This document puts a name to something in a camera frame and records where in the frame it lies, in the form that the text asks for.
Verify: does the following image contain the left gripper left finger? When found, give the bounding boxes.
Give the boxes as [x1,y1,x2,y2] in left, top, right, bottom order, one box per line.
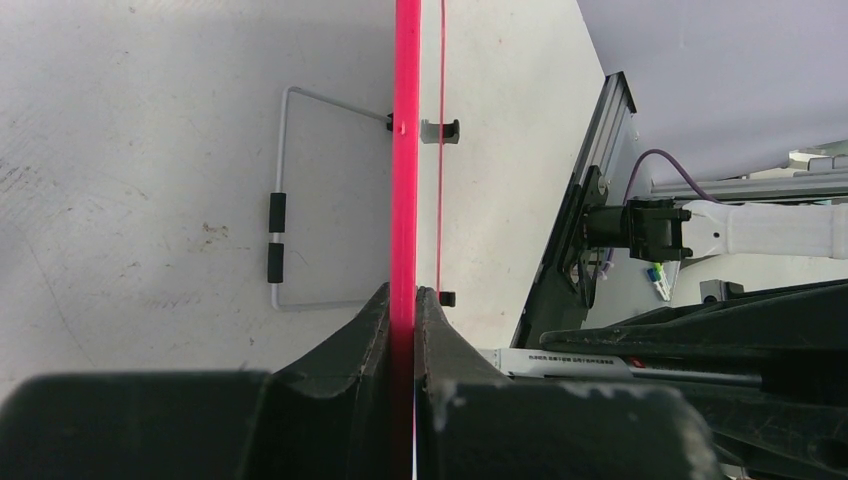
[1,287,391,479]

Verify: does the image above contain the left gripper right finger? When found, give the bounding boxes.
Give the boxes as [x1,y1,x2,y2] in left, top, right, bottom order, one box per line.
[415,287,723,479]

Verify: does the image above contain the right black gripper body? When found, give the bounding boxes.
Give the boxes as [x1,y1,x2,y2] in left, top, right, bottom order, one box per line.
[539,280,847,479]

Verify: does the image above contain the black and white marker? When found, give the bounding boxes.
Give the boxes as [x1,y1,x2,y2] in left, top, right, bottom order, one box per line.
[478,348,763,389]

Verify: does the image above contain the red framed whiteboard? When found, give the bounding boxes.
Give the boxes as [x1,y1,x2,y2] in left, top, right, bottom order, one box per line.
[267,0,461,480]

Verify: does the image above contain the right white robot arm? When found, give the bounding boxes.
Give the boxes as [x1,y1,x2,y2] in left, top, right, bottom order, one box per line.
[539,200,847,479]

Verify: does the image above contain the aluminium frame rail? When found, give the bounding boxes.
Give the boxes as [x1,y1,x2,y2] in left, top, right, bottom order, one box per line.
[510,71,636,349]

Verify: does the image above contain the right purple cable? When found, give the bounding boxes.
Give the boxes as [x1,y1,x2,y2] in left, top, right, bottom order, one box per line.
[621,148,720,207]

